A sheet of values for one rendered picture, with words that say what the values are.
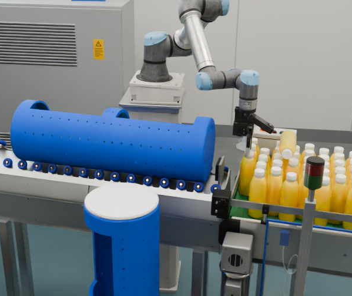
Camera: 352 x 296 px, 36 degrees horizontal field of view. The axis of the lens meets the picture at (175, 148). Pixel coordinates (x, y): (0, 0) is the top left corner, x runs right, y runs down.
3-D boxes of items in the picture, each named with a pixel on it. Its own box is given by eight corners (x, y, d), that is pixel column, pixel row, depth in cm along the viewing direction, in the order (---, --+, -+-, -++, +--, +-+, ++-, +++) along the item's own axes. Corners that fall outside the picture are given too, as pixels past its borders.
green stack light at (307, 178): (303, 180, 192) (304, 167, 190) (321, 182, 191) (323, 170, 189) (302, 188, 186) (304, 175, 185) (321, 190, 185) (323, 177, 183)
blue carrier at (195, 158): (41, 148, 270) (38, 93, 260) (213, 169, 251) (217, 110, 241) (11, 168, 244) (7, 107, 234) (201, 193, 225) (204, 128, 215)
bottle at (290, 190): (297, 223, 215) (302, 181, 208) (280, 223, 215) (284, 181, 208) (293, 214, 222) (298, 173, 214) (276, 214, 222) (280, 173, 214)
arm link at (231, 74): (216, 67, 229) (228, 74, 219) (239, 66, 233) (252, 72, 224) (214, 85, 232) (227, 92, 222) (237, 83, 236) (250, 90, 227)
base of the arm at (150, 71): (143, 72, 288) (143, 54, 285) (170, 74, 287) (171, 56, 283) (137, 80, 275) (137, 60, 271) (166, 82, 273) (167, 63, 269)
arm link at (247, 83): (252, 67, 223) (263, 73, 216) (250, 93, 227) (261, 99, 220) (235, 69, 220) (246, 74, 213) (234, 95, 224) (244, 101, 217)
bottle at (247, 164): (256, 195, 236) (259, 157, 229) (240, 197, 235) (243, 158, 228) (251, 188, 242) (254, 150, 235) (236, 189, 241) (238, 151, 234)
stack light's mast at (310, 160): (301, 195, 194) (306, 154, 188) (319, 197, 193) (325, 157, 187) (301, 203, 189) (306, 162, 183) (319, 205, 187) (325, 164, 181)
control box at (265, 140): (252, 144, 264) (254, 125, 260) (294, 149, 259) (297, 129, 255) (250, 152, 255) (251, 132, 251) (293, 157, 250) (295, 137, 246)
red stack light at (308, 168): (305, 167, 190) (306, 157, 189) (323, 169, 189) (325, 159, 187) (304, 175, 185) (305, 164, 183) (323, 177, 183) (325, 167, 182)
